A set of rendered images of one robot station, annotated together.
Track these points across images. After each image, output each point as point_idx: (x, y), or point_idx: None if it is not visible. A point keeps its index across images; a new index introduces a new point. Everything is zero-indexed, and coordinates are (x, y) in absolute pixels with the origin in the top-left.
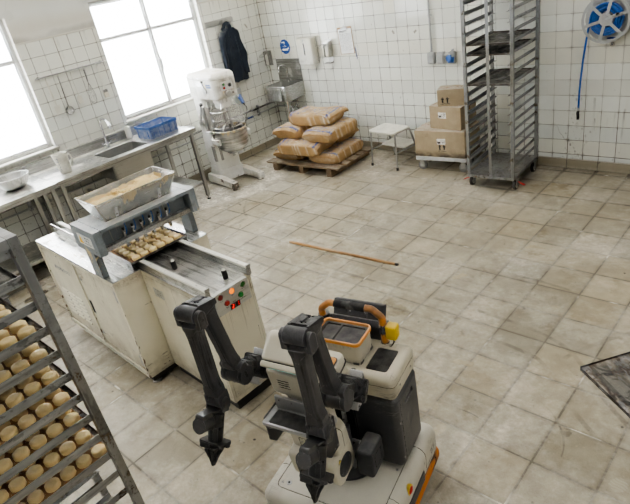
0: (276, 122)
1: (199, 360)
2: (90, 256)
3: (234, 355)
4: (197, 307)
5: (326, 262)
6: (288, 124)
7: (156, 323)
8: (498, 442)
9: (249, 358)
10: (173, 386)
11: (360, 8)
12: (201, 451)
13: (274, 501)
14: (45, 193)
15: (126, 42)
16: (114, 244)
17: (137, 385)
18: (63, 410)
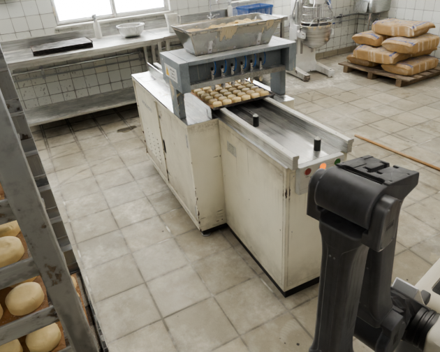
0: (352, 33)
1: (332, 306)
2: (172, 91)
3: (386, 299)
4: (387, 186)
5: (394, 163)
6: (369, 32)
7: (219, 179)
8: None
9: (396, 302)
10: (219, 246)
11: None
12: (235, 334)
13: None
14: (152, 44)
15: None
16: (199, 83)
17: (186, 232)
18: (13, 334)
